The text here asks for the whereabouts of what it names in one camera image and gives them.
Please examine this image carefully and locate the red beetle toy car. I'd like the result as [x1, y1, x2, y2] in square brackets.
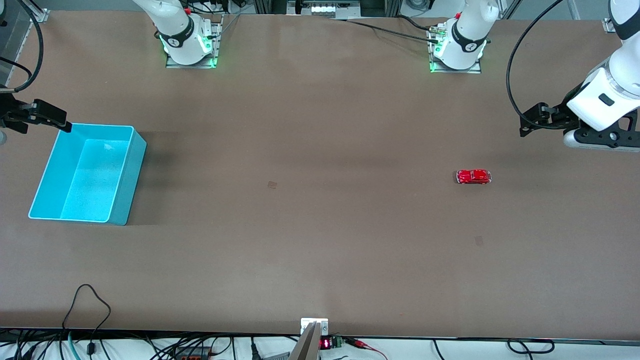
[456, 169, 492, 185]

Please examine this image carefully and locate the blue plastic box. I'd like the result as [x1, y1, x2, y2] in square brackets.
[28, 124, 147, 226]

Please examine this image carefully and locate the black rack device with lights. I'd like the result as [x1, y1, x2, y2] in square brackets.
[287, 0, 362, 20]

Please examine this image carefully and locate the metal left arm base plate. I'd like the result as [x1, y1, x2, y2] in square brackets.
[428, 25, 482, 75]

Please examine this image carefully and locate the thin black looped cable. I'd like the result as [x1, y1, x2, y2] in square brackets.
[61, 283, 112, 357]

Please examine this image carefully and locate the black cable to arm base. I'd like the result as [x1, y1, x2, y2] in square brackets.
[327, 15, 443, 45]

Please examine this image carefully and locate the black coiled cable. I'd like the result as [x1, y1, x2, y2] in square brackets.
[506, 338, 556, 355]

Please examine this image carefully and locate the red clip lead wire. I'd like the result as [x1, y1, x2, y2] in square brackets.
[344, 337, 390, 360]

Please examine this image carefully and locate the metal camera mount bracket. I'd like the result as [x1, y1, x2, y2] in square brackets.
[288, 317, 330, 360]

